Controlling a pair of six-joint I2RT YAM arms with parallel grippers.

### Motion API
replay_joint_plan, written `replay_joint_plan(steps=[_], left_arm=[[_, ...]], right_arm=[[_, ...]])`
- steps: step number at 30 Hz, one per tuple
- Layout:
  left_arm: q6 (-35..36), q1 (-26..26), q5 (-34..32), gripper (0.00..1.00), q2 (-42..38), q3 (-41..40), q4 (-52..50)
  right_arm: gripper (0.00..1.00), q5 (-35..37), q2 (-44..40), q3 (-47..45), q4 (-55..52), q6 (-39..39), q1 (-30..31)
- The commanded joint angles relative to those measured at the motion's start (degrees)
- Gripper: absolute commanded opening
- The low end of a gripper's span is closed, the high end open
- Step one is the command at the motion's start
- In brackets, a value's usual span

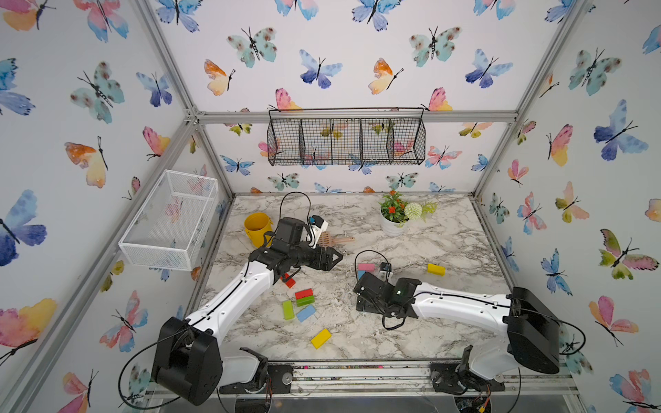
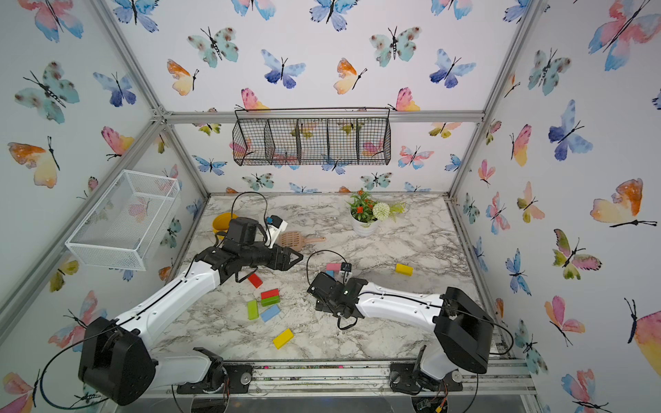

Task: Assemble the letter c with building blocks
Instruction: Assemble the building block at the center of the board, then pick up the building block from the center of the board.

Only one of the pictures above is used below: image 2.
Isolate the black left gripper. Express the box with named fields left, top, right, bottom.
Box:
left=240, top=242, right=304, bottom=272

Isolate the pink building block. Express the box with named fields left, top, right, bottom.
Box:
left=325, top=263, right=342, bottom=273

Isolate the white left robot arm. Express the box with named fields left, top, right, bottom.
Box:
left=78, top=215, right=303, bottom=406

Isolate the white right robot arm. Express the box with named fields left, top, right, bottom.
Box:
left=307, top=273, right=495, bottom=380

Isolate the red flat building block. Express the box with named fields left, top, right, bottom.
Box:
left=261, top=288, right=280, bottom=300

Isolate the green flat building block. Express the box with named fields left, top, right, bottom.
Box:
left=261, top=295, right=281, bottom=307

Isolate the light green building block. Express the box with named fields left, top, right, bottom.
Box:
left=246, top=300, right=260, bottom=320

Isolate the yellow long building block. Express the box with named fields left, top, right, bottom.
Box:
left=273, top=329, right=294, bottom=349

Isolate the pale blue building block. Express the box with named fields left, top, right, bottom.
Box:
left=260, top=305, right=281, bottom=323

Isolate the small yellow building block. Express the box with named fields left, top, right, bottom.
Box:
left=395, top=263, right=414, bottom=276

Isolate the yellow cup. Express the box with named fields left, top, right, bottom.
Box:
left=212, top=213, right=237, bottom=234

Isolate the beige plastic slotted scoop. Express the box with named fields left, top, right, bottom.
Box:
left=278, top=232, right=326, bottom=249

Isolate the white flower pot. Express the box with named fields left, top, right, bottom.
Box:
left=352, top=218, right=380, bottom=237

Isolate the artificial green flower plant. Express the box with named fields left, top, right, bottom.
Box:
left=349, top=189, right=406, bottom=225

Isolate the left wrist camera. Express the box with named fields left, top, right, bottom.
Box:
left=266, top=215, right=287, bottom=249

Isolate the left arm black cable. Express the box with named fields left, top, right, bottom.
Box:
left=40, top=191, right=270, bottom=411

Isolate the white mesh wall basket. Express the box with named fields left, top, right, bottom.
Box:
left=65, top=170, right=181, bottom=271

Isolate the black wire wall basket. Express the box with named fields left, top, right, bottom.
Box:
left=230, top=107, right=392, bottom=167

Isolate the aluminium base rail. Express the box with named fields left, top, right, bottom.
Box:
left=102, top=360, right=538, bottom=399

